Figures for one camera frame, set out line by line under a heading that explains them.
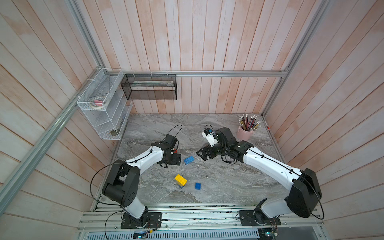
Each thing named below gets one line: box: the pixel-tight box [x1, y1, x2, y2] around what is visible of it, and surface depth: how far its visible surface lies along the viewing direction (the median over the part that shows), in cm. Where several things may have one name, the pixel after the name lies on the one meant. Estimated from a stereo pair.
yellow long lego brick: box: [174, 174, 188, 187], surface depth 80 cm
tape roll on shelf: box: [90, 96, 109, 109], surface depth 75 cm
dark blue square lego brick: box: [194, 182, 202, 190], surface depth 85 cm
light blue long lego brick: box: [183, 156, 195, 165], surface depth 96 cm
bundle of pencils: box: [238, 113, 261, 131], surface depth 101 cm
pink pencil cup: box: [236, 126, 254, 141], surface depth 103 cm
